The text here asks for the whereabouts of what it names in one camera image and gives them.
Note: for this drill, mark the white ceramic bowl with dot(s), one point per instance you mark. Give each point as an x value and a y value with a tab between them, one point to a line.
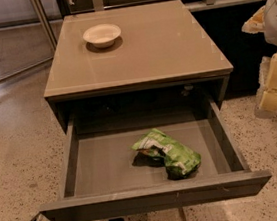
102	36

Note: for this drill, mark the green rice chip bag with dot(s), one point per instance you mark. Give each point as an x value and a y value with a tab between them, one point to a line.
180	161

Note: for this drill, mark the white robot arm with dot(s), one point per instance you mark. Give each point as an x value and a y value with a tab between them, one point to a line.
265	21

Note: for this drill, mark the open grey top drawer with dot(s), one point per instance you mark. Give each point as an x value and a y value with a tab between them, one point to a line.
103	177

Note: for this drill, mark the grey cabinet with glass top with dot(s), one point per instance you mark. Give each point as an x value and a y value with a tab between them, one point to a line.
160	44

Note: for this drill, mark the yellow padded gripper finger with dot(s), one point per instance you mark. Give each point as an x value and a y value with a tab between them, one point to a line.
267	92
255	24

